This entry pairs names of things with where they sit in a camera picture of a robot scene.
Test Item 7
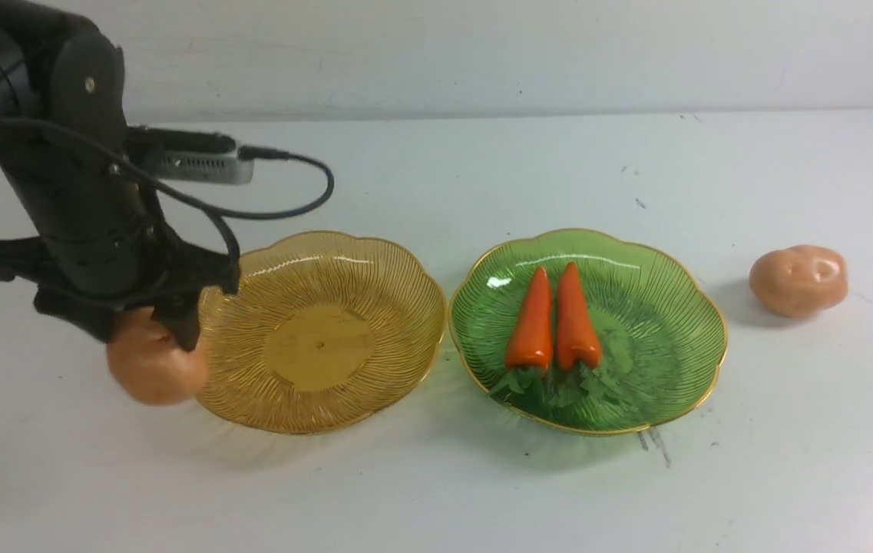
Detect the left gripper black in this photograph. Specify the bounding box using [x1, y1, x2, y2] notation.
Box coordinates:
[0, 161, 240, 351]

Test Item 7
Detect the tan toy potato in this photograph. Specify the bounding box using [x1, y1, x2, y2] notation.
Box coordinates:
[749, 244, 849, 320]
[106, 308, 209, 406]

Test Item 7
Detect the orange toy carrot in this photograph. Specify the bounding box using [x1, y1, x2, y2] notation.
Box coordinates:
[550, 262, 608, 407]
[490, 267, 554, 395]

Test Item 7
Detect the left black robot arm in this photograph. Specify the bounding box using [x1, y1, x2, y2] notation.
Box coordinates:
[0, 1, 239, 351]

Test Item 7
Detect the amber plastic ribbed plate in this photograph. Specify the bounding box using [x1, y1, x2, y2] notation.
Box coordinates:
[197, 230, 447, 435]

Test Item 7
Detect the green plastic ribbed plate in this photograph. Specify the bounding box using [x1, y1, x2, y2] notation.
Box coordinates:
[448, 230, 729, 436]

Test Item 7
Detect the black camera cable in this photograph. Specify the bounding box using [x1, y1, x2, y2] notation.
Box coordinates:
[0, 115, 336, 270]

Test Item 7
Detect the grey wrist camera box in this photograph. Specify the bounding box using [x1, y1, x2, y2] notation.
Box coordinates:
[126, 125, 254, 185]

